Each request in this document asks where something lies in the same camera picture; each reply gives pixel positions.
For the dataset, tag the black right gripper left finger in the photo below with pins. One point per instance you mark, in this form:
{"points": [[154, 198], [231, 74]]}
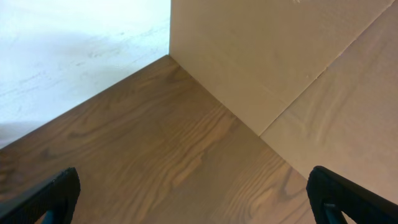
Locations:
{"points": [[52, 201]]}

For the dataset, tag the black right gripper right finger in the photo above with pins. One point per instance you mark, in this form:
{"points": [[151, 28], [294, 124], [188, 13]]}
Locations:
{"points": [[332, 197]]}

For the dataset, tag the beige cardboard panel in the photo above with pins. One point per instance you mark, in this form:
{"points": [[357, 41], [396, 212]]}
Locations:
{"points": [[315, 80]]}

